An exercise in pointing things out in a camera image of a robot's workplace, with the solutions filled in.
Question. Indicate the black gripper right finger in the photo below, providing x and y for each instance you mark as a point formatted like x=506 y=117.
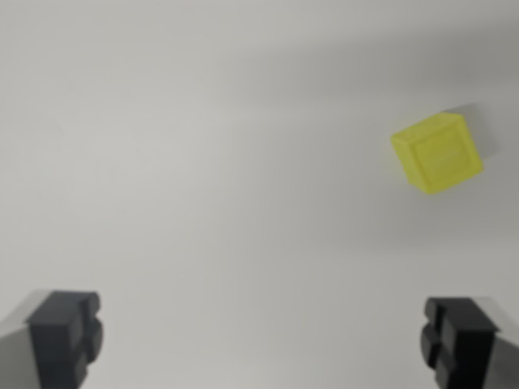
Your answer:
x=462 y=344

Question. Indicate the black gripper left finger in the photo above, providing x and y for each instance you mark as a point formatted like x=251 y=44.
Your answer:
x=57 y=340

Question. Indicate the yellow embossed cube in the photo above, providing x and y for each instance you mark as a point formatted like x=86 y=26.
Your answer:
x=440 y=156

